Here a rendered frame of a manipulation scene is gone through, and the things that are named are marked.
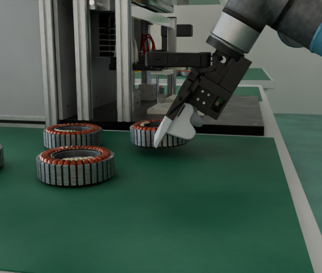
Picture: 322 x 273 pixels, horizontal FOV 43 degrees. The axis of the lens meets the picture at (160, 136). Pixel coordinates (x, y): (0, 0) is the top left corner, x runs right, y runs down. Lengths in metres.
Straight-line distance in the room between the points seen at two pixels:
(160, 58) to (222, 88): 0.12
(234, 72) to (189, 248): 0.38
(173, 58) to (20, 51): 0.45
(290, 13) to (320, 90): 5.87
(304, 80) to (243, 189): 5.96
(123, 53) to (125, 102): 0.11
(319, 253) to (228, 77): 0.38
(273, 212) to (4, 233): 0.30
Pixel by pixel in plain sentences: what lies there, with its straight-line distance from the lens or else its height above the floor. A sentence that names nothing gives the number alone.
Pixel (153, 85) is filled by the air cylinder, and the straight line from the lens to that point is 1.37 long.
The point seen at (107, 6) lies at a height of 1.04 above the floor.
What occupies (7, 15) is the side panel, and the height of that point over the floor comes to 1.01.
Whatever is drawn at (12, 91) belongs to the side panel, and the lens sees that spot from 1.07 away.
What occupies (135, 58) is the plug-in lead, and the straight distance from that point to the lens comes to 1.15.
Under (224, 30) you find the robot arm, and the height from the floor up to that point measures 0.97.
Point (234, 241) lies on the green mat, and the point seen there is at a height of 0.75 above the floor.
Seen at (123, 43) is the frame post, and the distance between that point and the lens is 0.96.
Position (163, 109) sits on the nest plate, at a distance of 1.08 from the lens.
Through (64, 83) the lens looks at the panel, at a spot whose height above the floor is 0.86.
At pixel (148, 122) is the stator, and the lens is 0.78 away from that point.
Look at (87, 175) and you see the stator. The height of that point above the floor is 0.77.
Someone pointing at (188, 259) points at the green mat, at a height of 0.75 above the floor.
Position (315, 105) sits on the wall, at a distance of 6.57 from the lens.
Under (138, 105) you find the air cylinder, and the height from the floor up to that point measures 0.78.
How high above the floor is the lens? 0.93
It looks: 12 degrees down
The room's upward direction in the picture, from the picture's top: straight up
